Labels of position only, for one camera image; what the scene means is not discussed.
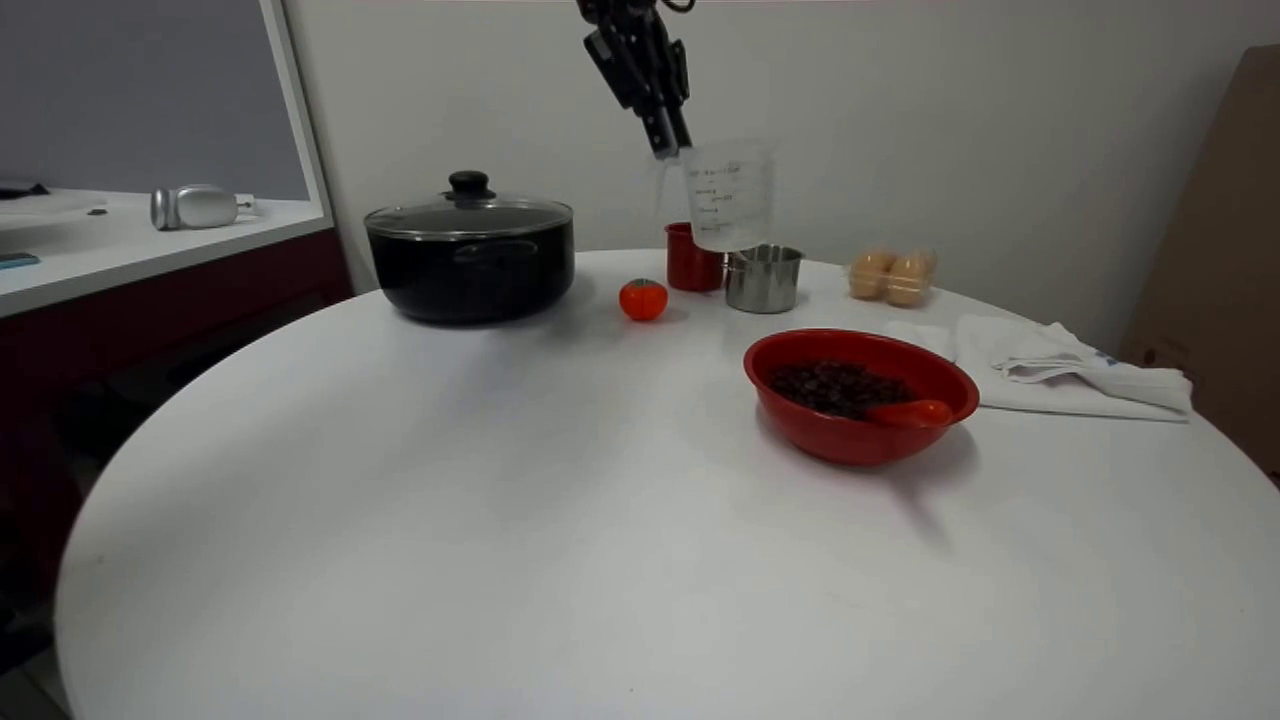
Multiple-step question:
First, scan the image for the stainless steel cup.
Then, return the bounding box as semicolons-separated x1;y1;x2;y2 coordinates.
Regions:
720;240;807;318

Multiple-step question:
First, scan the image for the red plastic bowl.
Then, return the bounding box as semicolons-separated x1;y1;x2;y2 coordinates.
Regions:
741;329;985;473

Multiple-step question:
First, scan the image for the white counter top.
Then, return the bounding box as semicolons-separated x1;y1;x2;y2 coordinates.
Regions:
0;187;334;325

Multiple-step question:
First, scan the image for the white window frame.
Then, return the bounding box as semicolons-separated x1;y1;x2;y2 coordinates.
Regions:
255;0;380;294

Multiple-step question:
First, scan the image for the dark red cabinet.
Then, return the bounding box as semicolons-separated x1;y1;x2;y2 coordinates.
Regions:
0;228;361;671

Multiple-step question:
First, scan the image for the glass pot lid black knob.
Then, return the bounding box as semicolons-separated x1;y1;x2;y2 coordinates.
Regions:
363;168;579;247

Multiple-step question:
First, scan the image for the black cooking pot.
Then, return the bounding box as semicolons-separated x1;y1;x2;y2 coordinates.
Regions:
361;168;579;331

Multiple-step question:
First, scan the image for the brown cardboard box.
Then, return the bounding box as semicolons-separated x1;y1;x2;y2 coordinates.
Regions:
1124;41;1280;482

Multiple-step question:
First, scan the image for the white cloth with blue stripes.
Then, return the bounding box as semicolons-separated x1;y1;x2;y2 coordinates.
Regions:
952;312;1196;426

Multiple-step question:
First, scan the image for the dark beans heap in bowl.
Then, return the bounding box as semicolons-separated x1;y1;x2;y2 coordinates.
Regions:
773;361;926;418

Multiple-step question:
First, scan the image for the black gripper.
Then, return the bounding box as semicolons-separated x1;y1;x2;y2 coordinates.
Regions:
570;0;697;163

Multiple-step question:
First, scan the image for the orange-red plastic spoon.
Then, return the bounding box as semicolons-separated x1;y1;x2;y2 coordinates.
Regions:
862;394;963;431

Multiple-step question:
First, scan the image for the clear plastic measuring jug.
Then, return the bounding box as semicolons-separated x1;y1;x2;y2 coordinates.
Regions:
657;135;778;259

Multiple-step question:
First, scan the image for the red metal mug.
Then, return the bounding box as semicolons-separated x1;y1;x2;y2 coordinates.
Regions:
664;220;731;294

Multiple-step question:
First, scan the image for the toy tomato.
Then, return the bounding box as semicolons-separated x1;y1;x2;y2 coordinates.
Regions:
615;276;675;329

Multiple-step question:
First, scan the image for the beige bread roll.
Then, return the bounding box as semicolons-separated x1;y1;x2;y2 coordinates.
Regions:
847;247;897;304
884;250;941;312

